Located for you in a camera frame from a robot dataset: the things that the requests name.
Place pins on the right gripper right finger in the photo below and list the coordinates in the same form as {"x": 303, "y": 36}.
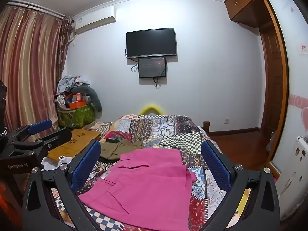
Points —
{"x": 251, "y": 200}

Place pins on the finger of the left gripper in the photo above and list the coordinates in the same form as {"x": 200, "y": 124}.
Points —
{"x": 39, "y": 125}
{"x": 46, "y": 143}

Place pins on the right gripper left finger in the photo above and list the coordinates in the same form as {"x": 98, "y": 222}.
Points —
{"x": 39, "y": 208}

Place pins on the pink pants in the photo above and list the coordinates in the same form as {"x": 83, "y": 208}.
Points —
{"x": 148, "y": 188}

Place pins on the wooden lap desk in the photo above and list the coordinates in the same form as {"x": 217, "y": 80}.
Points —
{"x": 80, "y": 139}

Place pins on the green patterned storage bag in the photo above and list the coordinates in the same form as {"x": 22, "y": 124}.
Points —
{"x": 76, "y": 118}

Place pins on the orange box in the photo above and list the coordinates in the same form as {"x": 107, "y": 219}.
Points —
{"x": 77, "y": 104}

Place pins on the white device with stickers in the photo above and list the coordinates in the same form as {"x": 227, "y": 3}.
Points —
{"x": 292, "y": 184}

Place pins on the olive green folded pants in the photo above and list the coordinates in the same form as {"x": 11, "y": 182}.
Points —
{"x": 112, "y": 151}

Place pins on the grey neck pillow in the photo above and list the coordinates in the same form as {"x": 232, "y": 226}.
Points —
{"x": 93, "y": 98}

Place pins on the pile of clothes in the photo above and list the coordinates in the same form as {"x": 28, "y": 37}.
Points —
{"x": 68, "y": 82}

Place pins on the yellow round object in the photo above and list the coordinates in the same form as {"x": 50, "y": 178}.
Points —
{"x": 151, "y": 108}

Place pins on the striped red curtain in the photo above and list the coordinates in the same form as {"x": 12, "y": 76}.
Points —
{"x": 33, "y": 51}

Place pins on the patchwork patterned bedspread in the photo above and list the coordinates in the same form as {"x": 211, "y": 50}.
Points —
{"x": 163, "y": 132}

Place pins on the white air conditioner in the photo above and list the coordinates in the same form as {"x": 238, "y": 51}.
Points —
{"x": 95, "y": 19}

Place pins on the small black wall monitor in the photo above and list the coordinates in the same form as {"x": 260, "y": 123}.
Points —
{"x": 152, "y": 67}

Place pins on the black wall television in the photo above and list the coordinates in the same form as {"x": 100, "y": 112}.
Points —
{"x": 152, "y": 42}

